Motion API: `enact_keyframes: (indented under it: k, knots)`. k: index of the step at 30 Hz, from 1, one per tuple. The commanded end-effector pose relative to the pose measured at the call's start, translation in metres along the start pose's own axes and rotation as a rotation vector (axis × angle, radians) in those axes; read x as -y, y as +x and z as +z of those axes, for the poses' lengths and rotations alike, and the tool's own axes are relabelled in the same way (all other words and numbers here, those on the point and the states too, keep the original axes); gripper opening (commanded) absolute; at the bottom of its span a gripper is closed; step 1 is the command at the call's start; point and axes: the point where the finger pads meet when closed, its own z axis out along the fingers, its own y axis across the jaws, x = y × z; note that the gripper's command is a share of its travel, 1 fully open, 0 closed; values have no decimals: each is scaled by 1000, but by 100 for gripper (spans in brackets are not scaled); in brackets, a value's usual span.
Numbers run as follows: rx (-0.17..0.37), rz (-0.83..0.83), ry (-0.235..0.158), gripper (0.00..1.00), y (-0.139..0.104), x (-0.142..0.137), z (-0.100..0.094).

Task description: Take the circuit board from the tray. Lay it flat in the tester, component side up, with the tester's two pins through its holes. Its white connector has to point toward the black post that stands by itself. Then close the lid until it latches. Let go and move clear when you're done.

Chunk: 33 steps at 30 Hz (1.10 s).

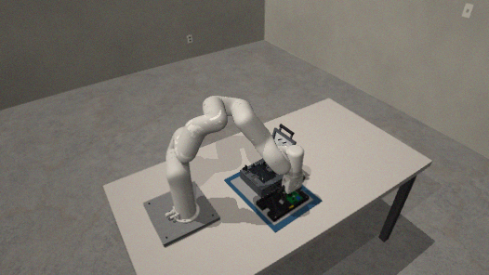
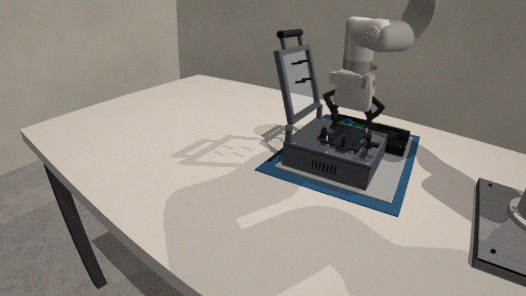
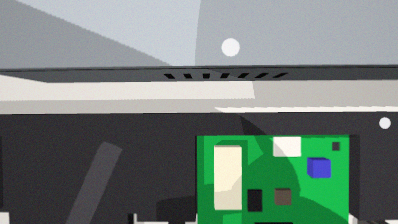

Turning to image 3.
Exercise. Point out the green circuit board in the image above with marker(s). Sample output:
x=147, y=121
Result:
x=272, y=179

